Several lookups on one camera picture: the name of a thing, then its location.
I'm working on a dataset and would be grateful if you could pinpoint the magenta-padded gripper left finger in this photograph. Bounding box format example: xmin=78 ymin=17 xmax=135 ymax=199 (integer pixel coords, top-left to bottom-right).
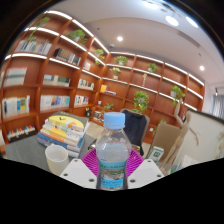
xmin=59 ymin=148 xmax=101 ymax=190

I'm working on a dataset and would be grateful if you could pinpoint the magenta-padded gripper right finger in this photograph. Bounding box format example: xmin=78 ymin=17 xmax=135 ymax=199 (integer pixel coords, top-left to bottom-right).
xmin=126 ymin=148 xmax=166 ymax=190

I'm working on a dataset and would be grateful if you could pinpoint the clear water bottle blue cap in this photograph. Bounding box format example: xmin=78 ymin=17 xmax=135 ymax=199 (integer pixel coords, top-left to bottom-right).
xmin=95 ymin=111 xmax=133 ymax=191

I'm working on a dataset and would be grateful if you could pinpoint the tall green white carton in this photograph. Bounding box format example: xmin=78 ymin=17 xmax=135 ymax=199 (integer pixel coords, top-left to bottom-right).
xmin=145 ymin=145 xmax=165 ymax=164

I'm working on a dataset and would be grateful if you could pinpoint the cream plastic cup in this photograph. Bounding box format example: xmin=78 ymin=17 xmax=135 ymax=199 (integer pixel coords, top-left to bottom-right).
xmin=44 ymin=143 xmax=70 ymax=177

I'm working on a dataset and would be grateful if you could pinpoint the beige chair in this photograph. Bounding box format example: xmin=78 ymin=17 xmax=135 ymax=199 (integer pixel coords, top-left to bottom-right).
xmin=151 ymin=123 xmax=183 ymax=161

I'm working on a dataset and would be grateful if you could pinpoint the stack of colourful books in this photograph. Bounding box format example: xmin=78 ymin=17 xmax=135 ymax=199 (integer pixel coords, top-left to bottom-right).
xmin=36 ymin=110 xmax=90 ymax=158

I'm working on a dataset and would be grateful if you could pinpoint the chair with dark blue jacket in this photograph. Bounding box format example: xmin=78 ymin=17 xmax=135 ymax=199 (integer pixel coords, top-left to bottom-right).
xmin=120 ymin=108 xmax=151 ymax=157

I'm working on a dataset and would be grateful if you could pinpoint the wooden artist mannequin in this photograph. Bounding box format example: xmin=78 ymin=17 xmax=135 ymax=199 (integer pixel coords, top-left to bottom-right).
xmin=159 ymin=99 xmax=201 ymax=174

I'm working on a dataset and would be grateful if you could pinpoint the wooden shelf unit with books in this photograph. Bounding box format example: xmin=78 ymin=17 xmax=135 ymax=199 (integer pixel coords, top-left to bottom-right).
xmin=0 ymin=9 xmax=206 ymax=158

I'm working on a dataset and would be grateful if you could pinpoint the window with grey curtain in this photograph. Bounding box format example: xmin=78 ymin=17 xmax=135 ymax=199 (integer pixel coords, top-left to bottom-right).
xmin=209 ymin=87 xmax=224 ymax=119

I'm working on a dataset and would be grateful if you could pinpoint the ceiling air vent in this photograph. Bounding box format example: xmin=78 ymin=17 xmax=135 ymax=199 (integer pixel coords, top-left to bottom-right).
xmin=178 ymin=31 xmax=201 ymax=48

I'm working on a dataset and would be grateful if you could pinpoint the branched ceiling lamp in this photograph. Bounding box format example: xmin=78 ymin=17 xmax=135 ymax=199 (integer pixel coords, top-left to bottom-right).
xmin=143 ymin=0 xmax=201 ymax=28

